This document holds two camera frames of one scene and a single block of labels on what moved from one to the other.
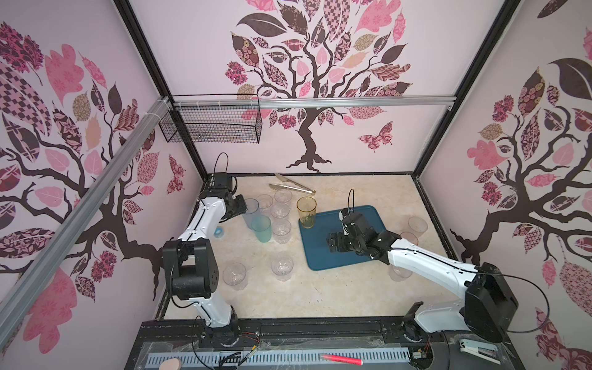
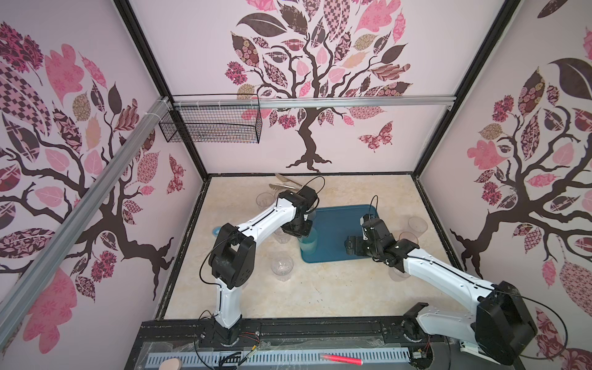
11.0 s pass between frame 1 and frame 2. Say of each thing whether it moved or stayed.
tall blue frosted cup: moved
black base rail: stayed
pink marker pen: stayed
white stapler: stayed
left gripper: moved
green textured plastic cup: moved
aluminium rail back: stayed
